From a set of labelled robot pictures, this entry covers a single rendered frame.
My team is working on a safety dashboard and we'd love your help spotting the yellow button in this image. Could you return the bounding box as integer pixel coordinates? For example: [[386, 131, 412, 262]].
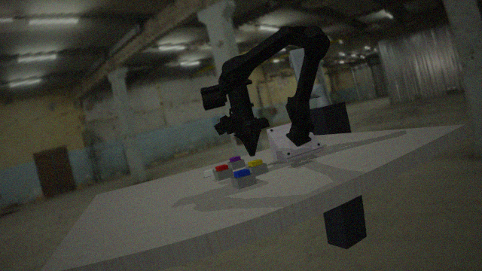
[[246, 160, 269, 176]]

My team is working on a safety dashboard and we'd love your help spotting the purple button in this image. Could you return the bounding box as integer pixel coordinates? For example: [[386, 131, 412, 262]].
[[227, 156, 246, 170]]

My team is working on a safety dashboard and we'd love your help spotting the red button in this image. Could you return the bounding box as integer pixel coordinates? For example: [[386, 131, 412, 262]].
[[213, 165, 233, 181]]

